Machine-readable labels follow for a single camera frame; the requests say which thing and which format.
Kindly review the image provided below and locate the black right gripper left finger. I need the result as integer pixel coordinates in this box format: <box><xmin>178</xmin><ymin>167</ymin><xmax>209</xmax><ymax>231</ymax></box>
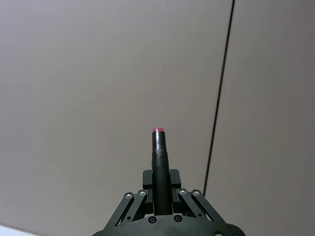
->
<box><xmin>105</xmin><ymin>169</ymin><xmax>155</xmax><ymax>228</ymax></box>

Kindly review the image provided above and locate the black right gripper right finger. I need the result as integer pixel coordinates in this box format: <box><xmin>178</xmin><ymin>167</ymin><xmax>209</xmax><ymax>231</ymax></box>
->
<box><xmin>169</xmin><ymin>169</ymin><xmax>222</xmax><ymax>223</ymax></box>

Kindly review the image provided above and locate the black tool with red switch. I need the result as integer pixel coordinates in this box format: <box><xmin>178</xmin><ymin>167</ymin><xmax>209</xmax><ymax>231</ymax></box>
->
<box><xmin>150</xmin><ymin>127</ymin><xmax>173</xmax><ymax>217</ymax></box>

